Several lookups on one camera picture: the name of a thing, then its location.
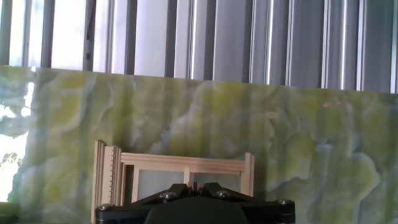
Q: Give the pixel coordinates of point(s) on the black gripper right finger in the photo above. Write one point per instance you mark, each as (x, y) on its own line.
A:
(267, 211)

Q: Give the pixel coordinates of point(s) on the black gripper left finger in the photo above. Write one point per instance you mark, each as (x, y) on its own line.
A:
(130, 213)

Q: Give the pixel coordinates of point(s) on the small wooden sliding sash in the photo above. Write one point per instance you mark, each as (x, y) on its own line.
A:
(217, 180)

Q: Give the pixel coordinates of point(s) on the green marble pattern mat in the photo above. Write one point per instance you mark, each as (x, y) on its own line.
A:
(217, 124)

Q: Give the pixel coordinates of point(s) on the miniature wooden window frame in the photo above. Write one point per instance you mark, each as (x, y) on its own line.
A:
(183, 161)

